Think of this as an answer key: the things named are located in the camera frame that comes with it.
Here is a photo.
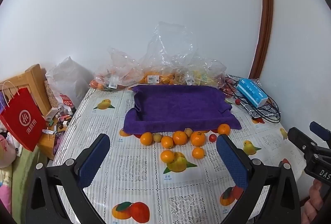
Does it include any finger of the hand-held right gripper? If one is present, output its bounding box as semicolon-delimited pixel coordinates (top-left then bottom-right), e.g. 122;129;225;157
309;122;331;142
288;127;318;160

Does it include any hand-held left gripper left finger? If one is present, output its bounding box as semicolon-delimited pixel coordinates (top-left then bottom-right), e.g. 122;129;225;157
26;133;111;224

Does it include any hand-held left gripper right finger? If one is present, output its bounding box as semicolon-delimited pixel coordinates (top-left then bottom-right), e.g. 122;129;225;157
216;133;302;224

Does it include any orange mandarin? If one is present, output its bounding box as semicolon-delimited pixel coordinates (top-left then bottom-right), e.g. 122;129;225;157
140;132;154;146
173;131;188;145
218;124;231;136
192;147;205;160
160;150;175;164
190;131;206;147
161;136;174;149

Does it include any purple towel covered tray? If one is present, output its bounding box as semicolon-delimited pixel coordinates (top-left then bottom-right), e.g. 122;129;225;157
123;85;242;136

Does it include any person's right hand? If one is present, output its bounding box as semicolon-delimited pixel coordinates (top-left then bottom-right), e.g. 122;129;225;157
302;179;331;224

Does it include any grey checkered pouch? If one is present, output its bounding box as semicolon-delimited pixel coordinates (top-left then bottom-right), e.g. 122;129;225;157
240;102;281;121

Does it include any wooden nightstand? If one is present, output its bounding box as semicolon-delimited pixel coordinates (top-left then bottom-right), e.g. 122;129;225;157
36;107;75;160

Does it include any pile of small cosmetic bottles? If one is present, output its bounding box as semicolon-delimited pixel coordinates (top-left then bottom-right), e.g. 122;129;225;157
43;105;77;136

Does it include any fruit printed tablecloth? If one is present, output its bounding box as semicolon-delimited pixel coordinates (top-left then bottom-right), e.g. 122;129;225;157
52;87;307;224

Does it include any red and white packet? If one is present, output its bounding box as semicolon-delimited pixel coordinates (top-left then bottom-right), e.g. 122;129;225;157
59;93;74;108

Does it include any blue tissue box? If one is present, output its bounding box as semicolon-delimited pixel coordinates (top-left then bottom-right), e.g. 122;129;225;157
236;78;268;108

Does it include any green bedsheet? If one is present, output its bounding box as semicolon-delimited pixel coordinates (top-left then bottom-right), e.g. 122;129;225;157
10;146;47;214

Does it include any clear bag of cherry tomatoes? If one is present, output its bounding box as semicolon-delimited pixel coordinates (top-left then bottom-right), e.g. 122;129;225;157
220;76;241;96

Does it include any clear bag of leafy tangerines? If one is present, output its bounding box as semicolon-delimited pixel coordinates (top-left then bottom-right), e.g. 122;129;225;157
89;47;141;91

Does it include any patterned paper gift bag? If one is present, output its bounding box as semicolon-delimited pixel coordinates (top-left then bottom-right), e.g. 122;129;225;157
43;80;60;108

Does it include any red paper shopping bag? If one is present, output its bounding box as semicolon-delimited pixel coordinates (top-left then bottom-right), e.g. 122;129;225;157
0;82;46;152

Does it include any white plastic bag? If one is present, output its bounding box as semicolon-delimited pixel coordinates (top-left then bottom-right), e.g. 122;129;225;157
46;57;95;108

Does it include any pink plush toy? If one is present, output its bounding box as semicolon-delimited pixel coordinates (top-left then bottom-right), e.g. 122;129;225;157
0;128;21;169

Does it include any clear bag of yellow fruit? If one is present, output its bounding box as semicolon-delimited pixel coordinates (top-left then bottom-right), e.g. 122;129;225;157
176;57;228;87

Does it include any pink printed blanket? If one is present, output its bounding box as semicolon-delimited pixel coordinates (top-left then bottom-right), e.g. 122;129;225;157
0;164;13;214

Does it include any wooden chair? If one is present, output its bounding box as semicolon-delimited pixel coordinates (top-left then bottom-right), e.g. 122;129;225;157
0;64;52;116

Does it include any clear bag of small oranges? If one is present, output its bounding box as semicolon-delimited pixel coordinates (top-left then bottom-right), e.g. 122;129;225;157
129;21;199;86

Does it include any black wire rack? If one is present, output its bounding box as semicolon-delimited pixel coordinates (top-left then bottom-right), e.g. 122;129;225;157
225;75;282;123

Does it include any brown wooden door frame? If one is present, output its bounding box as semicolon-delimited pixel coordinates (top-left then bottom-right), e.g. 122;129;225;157
248;0;275;79

